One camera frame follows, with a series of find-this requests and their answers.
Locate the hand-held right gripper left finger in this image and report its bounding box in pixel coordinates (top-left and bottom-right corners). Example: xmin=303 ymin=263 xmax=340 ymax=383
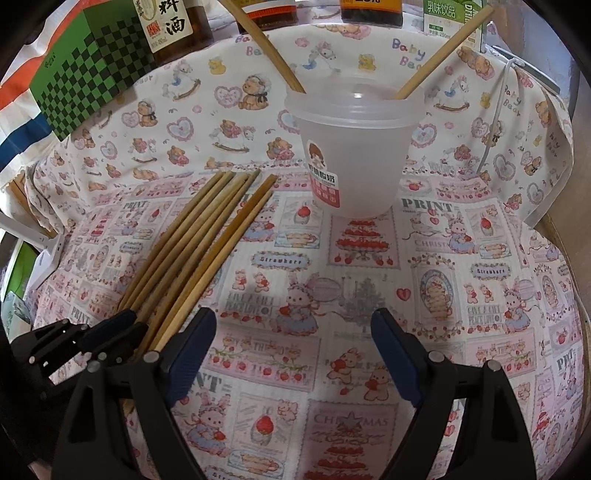
xmin=51 ymin=308 xmax=217 ymax=480

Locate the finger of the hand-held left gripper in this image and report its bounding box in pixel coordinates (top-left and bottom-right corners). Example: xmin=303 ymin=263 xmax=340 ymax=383
xmin=95 ymin=323 xmax=148 ymax=370
xmin=11 ymin=309 xmax=137 ymax=371

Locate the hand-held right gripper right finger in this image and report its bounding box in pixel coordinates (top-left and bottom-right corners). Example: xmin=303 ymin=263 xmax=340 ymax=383
xmin=370 ymin=309 xmax=548 ymax=480

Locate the pile of wooden chopsticks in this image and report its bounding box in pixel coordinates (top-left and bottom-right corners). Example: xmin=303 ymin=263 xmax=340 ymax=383
xmin=115 ymin=169 xmax=280 ymax=354

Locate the translucent plastic cup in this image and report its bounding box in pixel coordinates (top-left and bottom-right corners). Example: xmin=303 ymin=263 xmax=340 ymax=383
xmin=284 ymin=74 xmax=428 ymax=219

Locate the single wooden chopstick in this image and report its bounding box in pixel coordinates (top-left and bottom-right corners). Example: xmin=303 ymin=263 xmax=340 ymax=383
xmin=392 ymin=6 xmax=496 ymax=101
xmin=219 ymin=0 xmax=306 ymax=94

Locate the green storage bin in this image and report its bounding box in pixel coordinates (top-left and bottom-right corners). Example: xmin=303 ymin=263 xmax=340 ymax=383
xmin=2 ymin=244 xmax=38 ymax=301

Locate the strawberry printed cloth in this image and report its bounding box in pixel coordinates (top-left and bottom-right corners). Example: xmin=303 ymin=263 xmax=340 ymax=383
xmin=28 ymin=168 xmax=587 ymax=480

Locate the green checkered box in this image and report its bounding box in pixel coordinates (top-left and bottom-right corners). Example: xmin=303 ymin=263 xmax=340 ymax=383
xmin=30 ymin=0 xmax=158 ymax=141

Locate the bear printed cloth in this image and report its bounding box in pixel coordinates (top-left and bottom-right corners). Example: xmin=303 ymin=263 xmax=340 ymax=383
xmin=18 ymin=21 xmax=573 ymax=227

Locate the cooking wine bottle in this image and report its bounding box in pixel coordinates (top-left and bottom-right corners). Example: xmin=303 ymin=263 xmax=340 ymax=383
xmin=131 ymin=0 xmax=214 ymax=65

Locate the white electronic device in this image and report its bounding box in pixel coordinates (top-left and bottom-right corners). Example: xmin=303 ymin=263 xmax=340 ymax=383
xmin=485 ymin=44 xmax=561 ymax=93

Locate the green drink carton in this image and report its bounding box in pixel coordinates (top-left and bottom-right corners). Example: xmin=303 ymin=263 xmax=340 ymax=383
xmin=421 ymin=0 xmax=485 ymax=52

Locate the dark sauce bottle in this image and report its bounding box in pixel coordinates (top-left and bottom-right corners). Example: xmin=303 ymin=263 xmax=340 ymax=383
xmin=339 ymin=0 xmax=404 ymax=29

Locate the red capped oil bottle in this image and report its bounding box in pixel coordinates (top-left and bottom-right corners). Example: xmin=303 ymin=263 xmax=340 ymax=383
xmin=236 ymin=0 xmax=298 ymax=34

